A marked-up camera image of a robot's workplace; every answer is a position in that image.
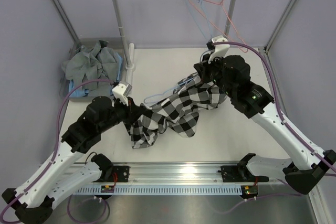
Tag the black white checkered shirt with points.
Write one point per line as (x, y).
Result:
(178, 112)

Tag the light blue shirt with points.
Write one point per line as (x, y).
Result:
(91, 88)

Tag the blue hanger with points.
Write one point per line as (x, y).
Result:
(196, 7)
(155, 98)

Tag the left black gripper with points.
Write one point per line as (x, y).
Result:
(133, 112)

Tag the grey shirt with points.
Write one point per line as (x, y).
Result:
(93, 63)

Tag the clear grey plastic bin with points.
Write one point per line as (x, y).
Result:
(90, 43)

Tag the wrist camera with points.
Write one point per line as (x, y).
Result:
(217, 51)
(121, 92)

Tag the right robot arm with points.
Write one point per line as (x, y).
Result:
(307, 163)

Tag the aluminium mounting rail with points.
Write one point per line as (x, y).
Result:
(189, 173)

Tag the slotted cable duct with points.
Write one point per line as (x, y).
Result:
(155, 190)

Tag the pink wire hanger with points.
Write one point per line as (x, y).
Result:
(227, 6)

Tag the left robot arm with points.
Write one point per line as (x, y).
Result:
(35, 200)

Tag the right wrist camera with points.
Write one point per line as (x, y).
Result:
(217, 51)

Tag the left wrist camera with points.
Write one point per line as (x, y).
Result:
(121, 92)

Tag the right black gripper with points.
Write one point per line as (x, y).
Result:
(204, 67)

